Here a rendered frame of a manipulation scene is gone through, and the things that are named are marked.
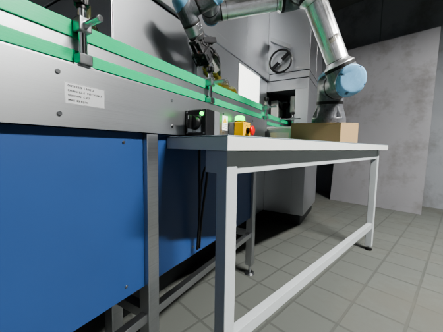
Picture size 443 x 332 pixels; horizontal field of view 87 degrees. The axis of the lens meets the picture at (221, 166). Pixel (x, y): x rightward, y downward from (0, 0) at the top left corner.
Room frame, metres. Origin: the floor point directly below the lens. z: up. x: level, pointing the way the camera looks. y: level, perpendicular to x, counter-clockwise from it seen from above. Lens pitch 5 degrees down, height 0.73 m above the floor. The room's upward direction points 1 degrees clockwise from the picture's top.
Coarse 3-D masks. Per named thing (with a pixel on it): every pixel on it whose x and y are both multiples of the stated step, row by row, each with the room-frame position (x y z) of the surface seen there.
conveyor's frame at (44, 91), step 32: (0, 64) 0.37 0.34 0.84; (32, 64) 0.40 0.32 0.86; (64, 64) 0.45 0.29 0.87; (0, 96) 0.37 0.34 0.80; (32, 96) 0.40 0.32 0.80; (64, 96) 0.44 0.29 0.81; (96, 96) 0.50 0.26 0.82; (128, 96) 0.56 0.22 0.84; (160, 96) 0.66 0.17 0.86; (96, 128) 0.50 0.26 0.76; (128, 128) 0.56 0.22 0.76; (160, 128) 0.65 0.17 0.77; (224, 128) 0.96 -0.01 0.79; (256, 128) 1.26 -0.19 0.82
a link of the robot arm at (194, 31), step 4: (196, 24) 1.00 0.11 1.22; (200, 24) 1.01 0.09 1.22; (188, 28) 1.06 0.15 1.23; (192, 28) 1.00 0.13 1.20; (196, 28) 1.01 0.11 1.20; (200, 28) 1.02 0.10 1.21; (188, 32) 1.02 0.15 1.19; (192, 32) 1.01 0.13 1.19; (196, 32) 1.02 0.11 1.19; (200, 32) 1.02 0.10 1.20; (188, 36) 1.04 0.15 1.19; (192, 36) 1.02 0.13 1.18; (196, 36) 1.03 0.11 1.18
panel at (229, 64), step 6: (216, 48) 1.42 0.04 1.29; (222, 48) 1.48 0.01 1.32; (222, 54) 1.48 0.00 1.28; (228, 54) 1.55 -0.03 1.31; (222, 60) 1.49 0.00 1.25; (228, 60) 1.55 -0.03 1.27; (234, 60) 1.62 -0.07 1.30; (198, 66) 1.27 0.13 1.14; (222, 66) 1.49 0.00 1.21; (228, 66) 1.55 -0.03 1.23; (234, 66) 1.62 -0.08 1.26; (246, 66) 1.79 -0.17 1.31; (198, 72) 1.27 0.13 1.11; (222, 72) 1.49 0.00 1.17; (228, 72) 1.55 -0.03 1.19; (234, 72) 1.62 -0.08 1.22; (204, 78) 1.32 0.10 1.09; (222, 78) 1.49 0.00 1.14; (228, 78) 1.55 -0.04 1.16; (234, 78) 1.63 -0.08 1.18; (234, 84) 1.63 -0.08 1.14
